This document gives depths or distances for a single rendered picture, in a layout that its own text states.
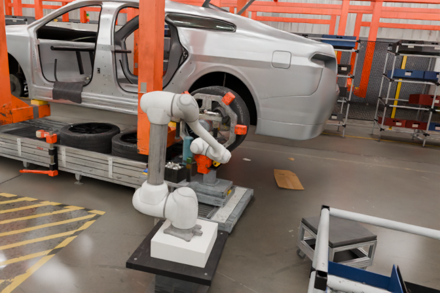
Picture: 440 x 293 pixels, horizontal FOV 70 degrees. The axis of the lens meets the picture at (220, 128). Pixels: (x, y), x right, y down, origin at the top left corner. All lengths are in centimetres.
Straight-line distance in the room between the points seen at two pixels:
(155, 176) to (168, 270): 52
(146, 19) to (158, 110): 126
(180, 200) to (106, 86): 223
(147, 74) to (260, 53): 104
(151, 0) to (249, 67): 103
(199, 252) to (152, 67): 161
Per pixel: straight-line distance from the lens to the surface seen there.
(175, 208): 191
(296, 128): 300
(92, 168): 355
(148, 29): 284
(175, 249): 194
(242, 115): 279
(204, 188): 306
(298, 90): 295
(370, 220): 119
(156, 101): 176
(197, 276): 189
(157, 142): 183
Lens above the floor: 149
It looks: 14 degrees down
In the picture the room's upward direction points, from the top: 4 degrees clockwise
